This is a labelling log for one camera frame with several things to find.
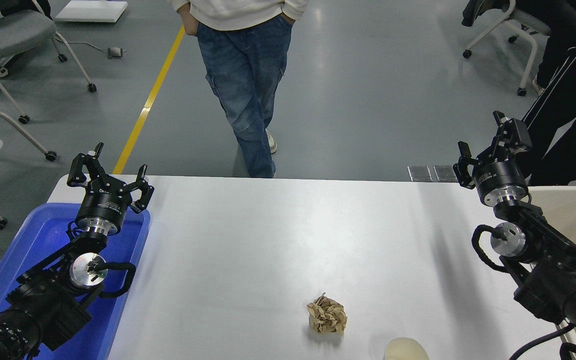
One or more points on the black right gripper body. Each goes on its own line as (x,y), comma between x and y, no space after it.
(499,177)

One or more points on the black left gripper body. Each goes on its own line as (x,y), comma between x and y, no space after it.
(104,205)

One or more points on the pale paper cup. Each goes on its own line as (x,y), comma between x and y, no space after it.
(405,350)

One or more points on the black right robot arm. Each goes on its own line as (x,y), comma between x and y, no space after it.
(558,280)

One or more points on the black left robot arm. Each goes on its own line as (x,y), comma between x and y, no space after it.
(43,300)

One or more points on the silver floor socket plate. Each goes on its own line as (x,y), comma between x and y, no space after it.
(419,173)
(444,173)

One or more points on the blue plastic tray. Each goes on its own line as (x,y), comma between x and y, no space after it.
(43,235)

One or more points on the white-framed office chair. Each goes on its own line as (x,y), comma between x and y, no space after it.
(530,25)

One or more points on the small grey floor device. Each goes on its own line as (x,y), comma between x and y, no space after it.
(115,52)

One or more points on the black jacket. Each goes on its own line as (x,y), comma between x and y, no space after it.
(475,10)

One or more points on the white flat board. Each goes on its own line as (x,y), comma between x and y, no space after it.
(90,10)

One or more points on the crumpled tan paper ball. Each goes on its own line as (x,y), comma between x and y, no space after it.
(327,315)

